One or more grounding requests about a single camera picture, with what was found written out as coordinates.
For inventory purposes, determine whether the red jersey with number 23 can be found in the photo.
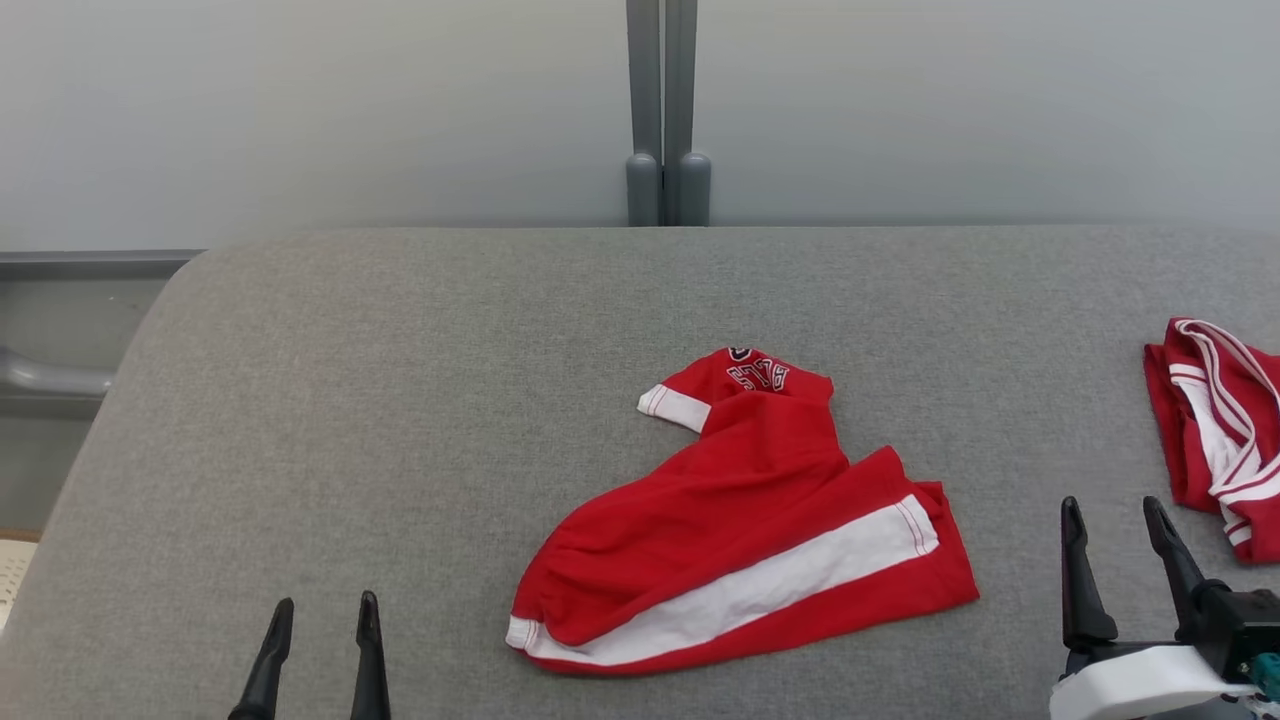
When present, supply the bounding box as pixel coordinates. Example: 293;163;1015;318
505;345;981;678

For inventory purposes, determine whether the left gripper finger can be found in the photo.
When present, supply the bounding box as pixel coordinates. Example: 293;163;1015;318
228;598;295;720
350;591;391;720

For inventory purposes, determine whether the grey partition base rail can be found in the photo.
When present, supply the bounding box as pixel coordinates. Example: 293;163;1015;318
0;249;206;282

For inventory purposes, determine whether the white perforated basket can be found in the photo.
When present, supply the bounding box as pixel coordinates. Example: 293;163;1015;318
0;538;41;633

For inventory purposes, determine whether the grey metal tube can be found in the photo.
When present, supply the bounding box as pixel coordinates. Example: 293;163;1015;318
0;345;116;398

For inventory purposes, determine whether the red white-sleeved t-shirt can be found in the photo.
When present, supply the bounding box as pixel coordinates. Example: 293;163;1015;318
1143;317;1280;566

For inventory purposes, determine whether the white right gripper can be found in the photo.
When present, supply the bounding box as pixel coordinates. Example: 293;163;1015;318
1050;497;1259;720

